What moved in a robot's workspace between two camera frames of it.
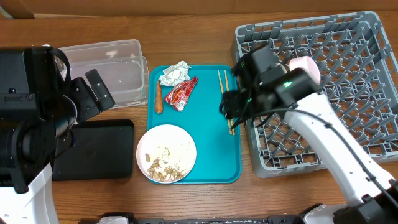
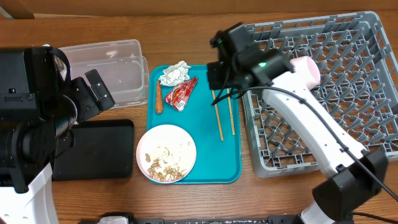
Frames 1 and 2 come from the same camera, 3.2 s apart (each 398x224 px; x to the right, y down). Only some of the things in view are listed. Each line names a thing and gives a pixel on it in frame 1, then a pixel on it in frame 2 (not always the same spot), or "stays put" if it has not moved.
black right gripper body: (247, 103) -> (226, 75)
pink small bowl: (306, 62) stays put
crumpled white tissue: (175, 74) stays put
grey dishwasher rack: (358, 68) stays put
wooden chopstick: (222, 91) -> (216, 109)
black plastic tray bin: (95, 150) stays put
